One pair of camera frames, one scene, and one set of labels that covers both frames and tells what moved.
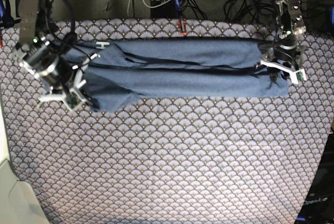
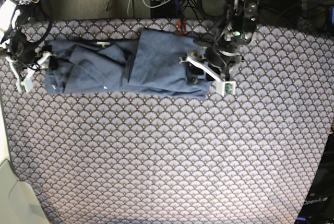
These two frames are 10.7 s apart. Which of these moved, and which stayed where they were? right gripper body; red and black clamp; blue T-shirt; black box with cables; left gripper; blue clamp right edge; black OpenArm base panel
Moved: right gripper body; left gripper; blue T-shirt
Stayed: black OpenArm base panel; blue clamp right edge; red and black clamp; black box with cables
